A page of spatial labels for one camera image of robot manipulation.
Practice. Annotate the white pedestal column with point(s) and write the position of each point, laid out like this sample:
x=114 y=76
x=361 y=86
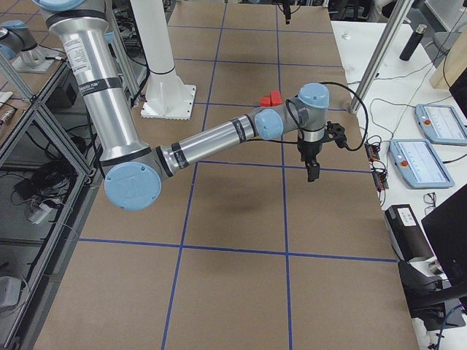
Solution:
x=166 y=96

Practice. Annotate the black box with label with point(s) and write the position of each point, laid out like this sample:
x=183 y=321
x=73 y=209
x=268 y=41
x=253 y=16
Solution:
x=407 y=237

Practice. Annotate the red block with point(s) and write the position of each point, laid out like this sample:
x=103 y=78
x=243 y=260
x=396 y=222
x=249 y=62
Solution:
x=275 y=98
x=265 y=101

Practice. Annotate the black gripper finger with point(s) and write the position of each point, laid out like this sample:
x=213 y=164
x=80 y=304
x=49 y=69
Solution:
x=313 y=170
x=286 y=9

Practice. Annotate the teach pendant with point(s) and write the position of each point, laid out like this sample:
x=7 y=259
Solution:
x=419 y=165
x=441 y=124

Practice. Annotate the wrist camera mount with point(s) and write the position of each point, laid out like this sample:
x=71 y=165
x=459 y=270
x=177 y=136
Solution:
x=335 y=132

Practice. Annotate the black monitor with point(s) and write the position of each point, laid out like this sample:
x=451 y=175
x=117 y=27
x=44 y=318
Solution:
x=445 y=228

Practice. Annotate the near teach pendant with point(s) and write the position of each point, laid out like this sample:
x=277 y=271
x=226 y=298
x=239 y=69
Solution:
x=419 y=165

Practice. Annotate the small electronics board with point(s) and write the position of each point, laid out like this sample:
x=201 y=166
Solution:
x=378 y=168

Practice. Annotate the black water bottle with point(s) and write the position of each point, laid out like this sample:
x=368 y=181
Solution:
x=413 y=42

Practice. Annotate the brown paper table cover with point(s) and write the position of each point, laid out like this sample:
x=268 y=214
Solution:
x=240 y=251

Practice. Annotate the aluminium frame post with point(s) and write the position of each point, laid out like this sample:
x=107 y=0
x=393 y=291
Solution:
x=388 y=35

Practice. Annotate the far teach pendant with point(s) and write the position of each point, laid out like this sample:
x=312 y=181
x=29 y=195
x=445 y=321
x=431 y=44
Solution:
x=441 y=124

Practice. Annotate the eyeglasses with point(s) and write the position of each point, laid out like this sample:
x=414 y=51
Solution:
x=430 y=200

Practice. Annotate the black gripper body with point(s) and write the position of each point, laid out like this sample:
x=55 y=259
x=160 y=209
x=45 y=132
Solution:
x=309 y=149

